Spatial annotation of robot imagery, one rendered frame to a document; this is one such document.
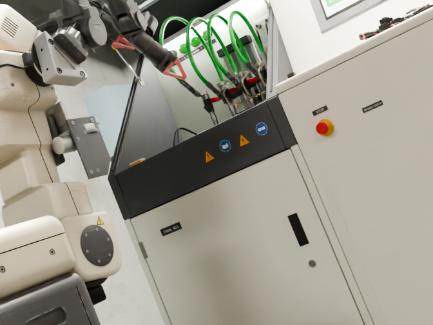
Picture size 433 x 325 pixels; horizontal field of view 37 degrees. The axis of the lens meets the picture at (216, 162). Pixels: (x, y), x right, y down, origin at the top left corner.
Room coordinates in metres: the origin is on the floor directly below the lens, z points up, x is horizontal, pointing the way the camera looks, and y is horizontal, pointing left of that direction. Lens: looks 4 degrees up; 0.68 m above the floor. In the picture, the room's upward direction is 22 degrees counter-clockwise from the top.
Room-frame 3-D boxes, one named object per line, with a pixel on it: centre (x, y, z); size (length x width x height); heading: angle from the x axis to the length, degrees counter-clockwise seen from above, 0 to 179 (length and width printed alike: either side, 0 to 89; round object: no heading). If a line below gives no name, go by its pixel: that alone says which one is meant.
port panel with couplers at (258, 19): (2.47, -0.39, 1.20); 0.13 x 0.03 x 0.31; 63
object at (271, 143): (2.13, 0.06, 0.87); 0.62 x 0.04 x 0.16; 63
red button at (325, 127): (1.89, -0.33, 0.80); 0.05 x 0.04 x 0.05; 63
